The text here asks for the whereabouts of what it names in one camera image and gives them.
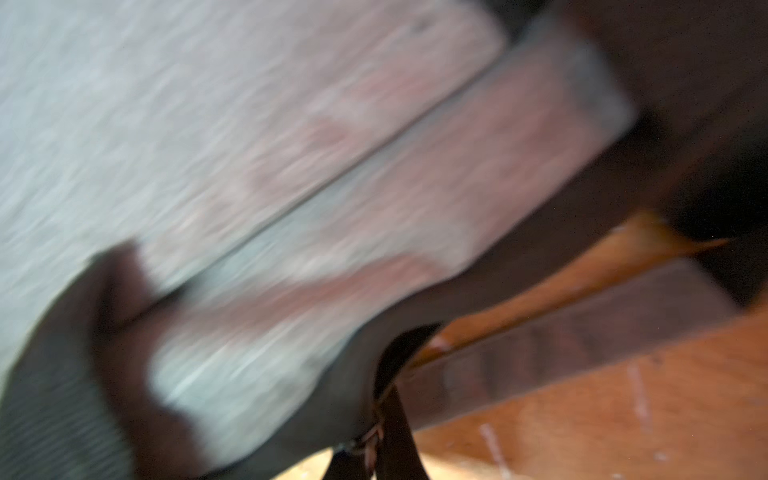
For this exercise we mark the grey laptop bag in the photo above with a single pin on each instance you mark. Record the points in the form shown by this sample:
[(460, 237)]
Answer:
[(227, 226)]

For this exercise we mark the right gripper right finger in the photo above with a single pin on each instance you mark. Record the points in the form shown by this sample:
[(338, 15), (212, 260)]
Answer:
[(398, 457)]

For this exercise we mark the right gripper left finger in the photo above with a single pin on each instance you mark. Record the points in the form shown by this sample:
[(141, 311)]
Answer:
[(346, 465)]

